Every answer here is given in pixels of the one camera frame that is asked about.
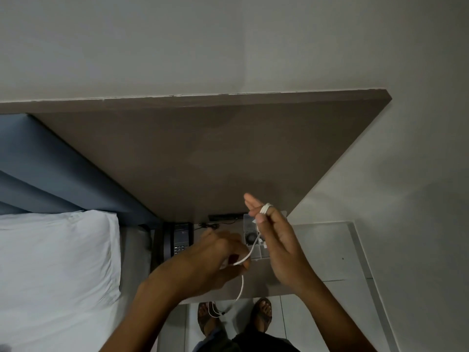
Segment person's right hand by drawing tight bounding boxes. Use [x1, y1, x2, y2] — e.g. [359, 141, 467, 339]
[243, 193, 320, 291]

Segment person's left hand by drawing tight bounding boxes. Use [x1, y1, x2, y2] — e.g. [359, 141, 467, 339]
[146, 229, 254, 302]

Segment clear plastic organizer box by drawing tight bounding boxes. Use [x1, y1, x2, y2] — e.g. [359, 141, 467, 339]
[244, 230, 272, 262]

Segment white USB cable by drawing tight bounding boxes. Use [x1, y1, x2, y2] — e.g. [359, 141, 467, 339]
[208, 202, 274, 319]

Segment person's blue jeans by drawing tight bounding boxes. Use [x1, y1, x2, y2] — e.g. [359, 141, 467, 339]
[192, 324, 232, 352]

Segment person's black shirt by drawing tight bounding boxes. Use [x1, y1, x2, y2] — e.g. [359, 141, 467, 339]
[230, 326, 302, 352]

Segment black desk telephone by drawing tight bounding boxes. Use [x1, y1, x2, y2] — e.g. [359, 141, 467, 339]
[162, 221, 194, 258]

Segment white bed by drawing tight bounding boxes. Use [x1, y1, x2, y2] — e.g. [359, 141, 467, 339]
[0, 225, 159, 352]

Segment white pillow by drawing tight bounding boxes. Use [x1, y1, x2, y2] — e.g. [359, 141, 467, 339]
[0, 209, 122, 329]

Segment blue padded headboard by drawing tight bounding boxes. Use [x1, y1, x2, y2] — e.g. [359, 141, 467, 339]
[0, 113, 163, 228]

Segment brown wooden wall panel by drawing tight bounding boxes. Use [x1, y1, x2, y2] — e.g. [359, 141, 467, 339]
[0, 88, 393, 225]

